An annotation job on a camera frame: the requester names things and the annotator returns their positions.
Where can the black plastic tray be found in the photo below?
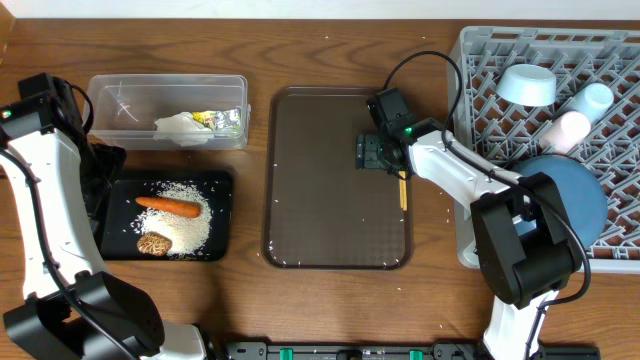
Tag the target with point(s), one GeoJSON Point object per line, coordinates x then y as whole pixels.
{"type": "Point", "coordinates": [115, 239]}

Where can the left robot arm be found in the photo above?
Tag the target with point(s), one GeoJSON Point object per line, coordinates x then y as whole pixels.
{"type": "Point", "coordinates": [73, 307]}

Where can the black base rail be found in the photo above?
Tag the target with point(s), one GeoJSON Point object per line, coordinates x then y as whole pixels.
{"type": "Point", "coordinates": [444, 350]}

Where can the grey dishwasher rack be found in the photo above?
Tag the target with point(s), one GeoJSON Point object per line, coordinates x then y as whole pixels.
{"type": "Point", "coordinates": [505, 133]}

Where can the pink cup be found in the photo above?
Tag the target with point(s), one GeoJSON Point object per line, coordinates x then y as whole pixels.
{"type": "Point", "coordinates": [565, 133]}

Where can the clear plastic container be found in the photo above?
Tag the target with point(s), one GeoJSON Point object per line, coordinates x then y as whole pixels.
{"type": "Point", "coordinates": [126, 106]}

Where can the orange carrot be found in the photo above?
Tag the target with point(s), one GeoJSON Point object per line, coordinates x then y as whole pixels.
{"type": "Point", "coordinates": [176, 207]}

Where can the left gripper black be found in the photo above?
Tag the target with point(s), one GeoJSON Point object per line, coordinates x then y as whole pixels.
{"type": "Point", "coordinates": [114, 158]}

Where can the dark blue plate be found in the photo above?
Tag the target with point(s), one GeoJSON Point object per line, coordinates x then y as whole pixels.
{"type": "Point", "coordinates": [584, 199]}

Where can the green pandan cake wrapper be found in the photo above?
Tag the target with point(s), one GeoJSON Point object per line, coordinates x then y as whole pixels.
{"type": "Point", "coordinates": [206, 118]}

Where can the white tissue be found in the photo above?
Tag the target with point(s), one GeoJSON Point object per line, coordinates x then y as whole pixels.
{"type": "Point", "coordinates": [182, 130]}

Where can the brown mushroom food scrap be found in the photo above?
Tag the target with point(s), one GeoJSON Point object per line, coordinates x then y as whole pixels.
{"type": "Point", "coordinates": [154, 244]}

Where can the aluminium foil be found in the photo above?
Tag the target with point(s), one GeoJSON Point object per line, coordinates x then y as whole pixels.
{"type": "Point", "coordinates": [227, 120]}

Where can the light blue bowl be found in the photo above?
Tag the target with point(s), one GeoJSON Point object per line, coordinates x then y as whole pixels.
{"type": "Point", "coordinates": [527, 85]}

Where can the brown serving tray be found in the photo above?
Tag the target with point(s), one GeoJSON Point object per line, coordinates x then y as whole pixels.
{"type": "Point", "coordinates": [320, 211]}

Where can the light blue cup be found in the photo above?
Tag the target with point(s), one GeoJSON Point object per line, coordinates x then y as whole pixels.
{"type": "Point", "coordinates": [593, 101]}

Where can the pile of white rice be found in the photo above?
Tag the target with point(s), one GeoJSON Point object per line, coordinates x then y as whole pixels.
{"type": "Point", "coordinates": [189, 236]}

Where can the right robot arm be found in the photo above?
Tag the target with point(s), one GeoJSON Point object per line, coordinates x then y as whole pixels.
{"type": "Point", "coordinates": [525, 246]}

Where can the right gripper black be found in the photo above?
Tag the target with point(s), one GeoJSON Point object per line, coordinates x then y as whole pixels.
{"type": "Point", "coordinates": [369, 153]}

